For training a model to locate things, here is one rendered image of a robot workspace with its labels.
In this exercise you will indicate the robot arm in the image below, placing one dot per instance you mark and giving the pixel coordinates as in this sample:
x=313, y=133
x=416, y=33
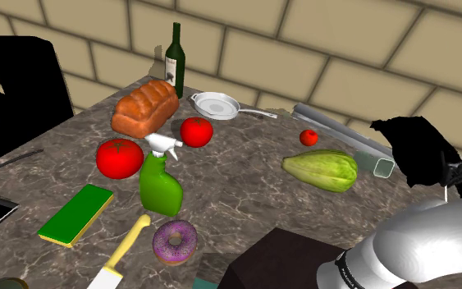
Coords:
x=422, y=244

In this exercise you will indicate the clear glass cup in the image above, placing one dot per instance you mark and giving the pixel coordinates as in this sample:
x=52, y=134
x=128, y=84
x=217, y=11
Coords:
x=376, y=164

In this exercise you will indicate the long grey tube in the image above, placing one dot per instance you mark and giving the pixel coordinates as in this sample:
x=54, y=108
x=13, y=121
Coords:
x=334, y=124

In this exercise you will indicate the green chayote squash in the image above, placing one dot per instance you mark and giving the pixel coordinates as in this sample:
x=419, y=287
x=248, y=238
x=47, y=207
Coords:
x=322, y=170

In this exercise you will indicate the small red tomato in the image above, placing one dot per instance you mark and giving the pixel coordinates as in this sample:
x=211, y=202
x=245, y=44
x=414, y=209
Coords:
x=308, y=137

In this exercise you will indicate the dark robot stand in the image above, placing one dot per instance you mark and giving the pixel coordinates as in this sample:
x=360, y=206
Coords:
x=278, y=260

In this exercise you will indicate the grey frying pan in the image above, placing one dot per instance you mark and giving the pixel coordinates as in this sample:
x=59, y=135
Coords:
x=216, y=106

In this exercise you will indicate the medium red tomato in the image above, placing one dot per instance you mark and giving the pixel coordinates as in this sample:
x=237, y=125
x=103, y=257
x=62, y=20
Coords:
x=196, y=132

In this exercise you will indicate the purple frosted donut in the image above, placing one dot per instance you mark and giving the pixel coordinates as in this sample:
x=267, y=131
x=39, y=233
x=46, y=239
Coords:
x=174, y=242

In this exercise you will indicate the green spray bottle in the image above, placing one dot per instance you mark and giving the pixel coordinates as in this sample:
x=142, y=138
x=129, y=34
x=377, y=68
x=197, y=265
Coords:
x=159, y=188

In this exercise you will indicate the dark green wine bottle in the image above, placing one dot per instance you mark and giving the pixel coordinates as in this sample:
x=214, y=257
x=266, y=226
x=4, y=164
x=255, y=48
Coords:
x=176, y=60

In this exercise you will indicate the brown bread loaf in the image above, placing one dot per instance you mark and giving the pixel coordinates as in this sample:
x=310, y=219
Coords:
x=144, y=108

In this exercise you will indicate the large red tomato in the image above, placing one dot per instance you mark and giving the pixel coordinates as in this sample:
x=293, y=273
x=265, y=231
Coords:
x=119, y=159

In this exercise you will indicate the green and yellow sponge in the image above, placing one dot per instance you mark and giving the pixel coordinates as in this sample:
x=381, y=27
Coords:
x=76, y=214

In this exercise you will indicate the thin black rod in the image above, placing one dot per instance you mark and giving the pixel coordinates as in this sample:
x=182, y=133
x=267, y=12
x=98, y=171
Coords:
x=10, y=161

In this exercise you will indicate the olive round object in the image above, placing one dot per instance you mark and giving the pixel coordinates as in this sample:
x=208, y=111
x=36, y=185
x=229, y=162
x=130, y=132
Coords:
x=6, y=284

